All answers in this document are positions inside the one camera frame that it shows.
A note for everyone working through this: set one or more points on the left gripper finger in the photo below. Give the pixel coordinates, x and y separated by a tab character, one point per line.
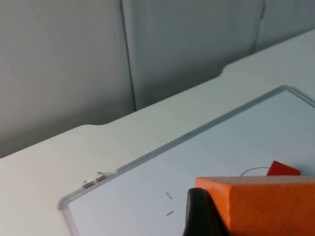
200	216

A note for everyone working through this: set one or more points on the orange cube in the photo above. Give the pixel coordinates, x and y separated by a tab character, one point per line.
265	206

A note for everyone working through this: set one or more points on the red cube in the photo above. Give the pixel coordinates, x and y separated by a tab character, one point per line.
283	169

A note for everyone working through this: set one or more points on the grey-framed whiteboard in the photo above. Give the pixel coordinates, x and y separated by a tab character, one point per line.
221	147

